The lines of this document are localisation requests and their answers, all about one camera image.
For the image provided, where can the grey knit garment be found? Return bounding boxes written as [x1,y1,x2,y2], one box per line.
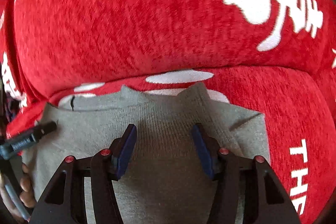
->
[22,83,270,223]

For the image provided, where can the person's left hand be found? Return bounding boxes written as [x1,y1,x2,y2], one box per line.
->
[0,163,38,222]

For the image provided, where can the red bedspread white lettering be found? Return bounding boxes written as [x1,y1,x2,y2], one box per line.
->
[6,66,335,223]

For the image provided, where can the red pillow white characters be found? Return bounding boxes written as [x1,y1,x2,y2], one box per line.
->
[1,0,335,101]

